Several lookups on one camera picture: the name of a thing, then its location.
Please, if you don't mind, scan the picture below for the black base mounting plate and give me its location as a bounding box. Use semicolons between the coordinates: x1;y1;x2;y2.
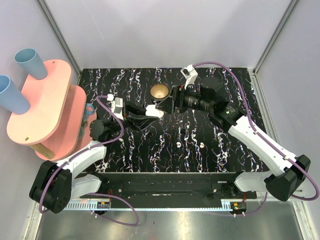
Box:
97;172;257;209

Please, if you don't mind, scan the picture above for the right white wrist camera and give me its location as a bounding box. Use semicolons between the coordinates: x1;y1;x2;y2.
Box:
180;64;198;90

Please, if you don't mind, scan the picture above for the gold metal bowl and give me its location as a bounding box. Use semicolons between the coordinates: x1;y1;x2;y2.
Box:
150;83;170;101

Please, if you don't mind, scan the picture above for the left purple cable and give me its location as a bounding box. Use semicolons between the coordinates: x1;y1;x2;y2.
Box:
37;95;140;227

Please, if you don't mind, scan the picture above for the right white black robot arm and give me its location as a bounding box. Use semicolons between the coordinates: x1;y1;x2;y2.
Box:
150;77;311;202

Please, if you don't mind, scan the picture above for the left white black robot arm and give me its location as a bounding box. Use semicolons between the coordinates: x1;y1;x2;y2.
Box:
29;103;164;214

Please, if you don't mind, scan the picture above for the white earbud charging case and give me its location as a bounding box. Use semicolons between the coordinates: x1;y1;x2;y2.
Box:
145;104;165;118

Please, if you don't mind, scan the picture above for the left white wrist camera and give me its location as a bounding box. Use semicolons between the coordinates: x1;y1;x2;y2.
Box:
107;94;124;120

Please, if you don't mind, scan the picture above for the rear light blue cup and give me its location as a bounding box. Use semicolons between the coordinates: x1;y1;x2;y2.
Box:
14;48;48;80

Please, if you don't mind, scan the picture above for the pink two-tier wooden shelf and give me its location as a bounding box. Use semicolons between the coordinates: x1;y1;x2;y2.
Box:
6;59;92;162

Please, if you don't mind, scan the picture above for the front light blue cup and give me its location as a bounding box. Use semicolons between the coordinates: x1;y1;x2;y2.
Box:
0;75;30;115

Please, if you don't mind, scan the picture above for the light blue cup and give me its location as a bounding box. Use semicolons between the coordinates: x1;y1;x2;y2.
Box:
0;75;30;115
14;48;48;80

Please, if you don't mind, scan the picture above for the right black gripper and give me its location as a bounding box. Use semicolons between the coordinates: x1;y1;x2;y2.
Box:
155;81;213;115

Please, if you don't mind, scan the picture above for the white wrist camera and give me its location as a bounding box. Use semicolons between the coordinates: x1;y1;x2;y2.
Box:
180;64;198;90
107;94;124;120

